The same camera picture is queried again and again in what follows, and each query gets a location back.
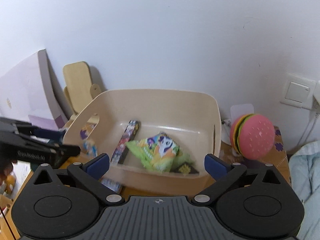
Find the small colourful card box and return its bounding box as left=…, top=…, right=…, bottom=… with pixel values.
left=83, top=139, right=98, bottom=157

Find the dark chocolate snack box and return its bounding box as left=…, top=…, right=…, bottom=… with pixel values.
left=173, top=162, right=199, bottom=175

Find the long colourful candy box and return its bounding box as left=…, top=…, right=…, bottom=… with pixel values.
left=111, top=120, right=140, bottom=165

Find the green pony snack bag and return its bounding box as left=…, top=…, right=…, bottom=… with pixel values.
left=126, top=132, right=194, bottom=172

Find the person's left hand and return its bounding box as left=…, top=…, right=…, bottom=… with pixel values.
left=0, top=161, right=13, bottom=185

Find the blue white patterned box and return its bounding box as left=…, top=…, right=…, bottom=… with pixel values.
left=100, top=178, right=122, bottom=194

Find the pink hamburger plush toy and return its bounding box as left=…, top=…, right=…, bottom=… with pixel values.
left=229, top=113, right=276, bottom=160

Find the purple white board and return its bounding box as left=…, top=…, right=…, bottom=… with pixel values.
left=0, top=50, right=67, bottom=130

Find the beige plastic storage bin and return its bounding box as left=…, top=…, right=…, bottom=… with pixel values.
left=63, top=89, right=221, bottom=197

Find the light blue bedding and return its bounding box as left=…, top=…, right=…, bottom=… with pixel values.
left=289, top=141, right=320, bottom=239

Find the white charging cable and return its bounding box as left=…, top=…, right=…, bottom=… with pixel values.
left=298, top=114, right=320, bottom=151

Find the white wall switch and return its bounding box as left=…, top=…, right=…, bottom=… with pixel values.
left=280, top=73, right=317, bottom=110

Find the white wall charger plug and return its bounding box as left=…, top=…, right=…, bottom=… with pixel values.
left=312, top=81, right=320, bottom=118

